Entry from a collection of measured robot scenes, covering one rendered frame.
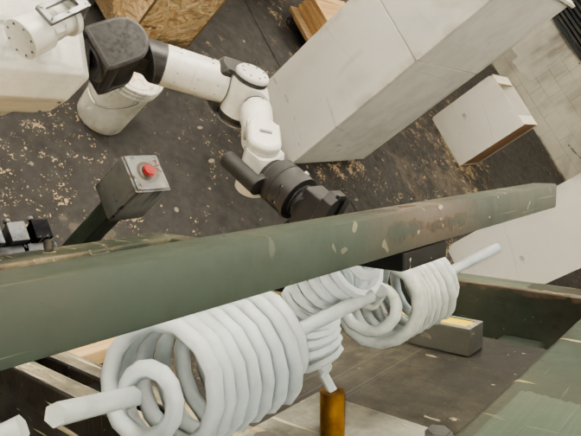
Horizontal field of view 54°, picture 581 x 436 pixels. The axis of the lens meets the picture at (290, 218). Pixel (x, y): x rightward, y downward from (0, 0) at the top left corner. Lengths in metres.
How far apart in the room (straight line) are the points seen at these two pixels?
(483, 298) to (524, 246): 3.54
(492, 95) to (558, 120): 3.24
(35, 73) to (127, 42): 0.20
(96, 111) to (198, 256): 2.74
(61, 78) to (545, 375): 0.94
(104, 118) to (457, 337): 2.32
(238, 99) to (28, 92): 0.42
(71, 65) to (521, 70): 8.40
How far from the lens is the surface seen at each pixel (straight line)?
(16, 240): 1.59
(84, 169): 2.83
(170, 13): 3.31
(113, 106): 2.84
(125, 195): 1.65
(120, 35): 1.24
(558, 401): 0.49
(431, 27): 3.25
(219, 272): 0.18
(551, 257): 4.58
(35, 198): 2.64
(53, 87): 1.17
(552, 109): 9.07
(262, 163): 1.06
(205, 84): 1.29
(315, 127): 3.60
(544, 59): 9.17
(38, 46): 1.03
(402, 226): 0.28
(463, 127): 5.99
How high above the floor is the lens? 2.09
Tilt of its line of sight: 37 degrees down
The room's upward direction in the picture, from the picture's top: 54 degrees clockwise
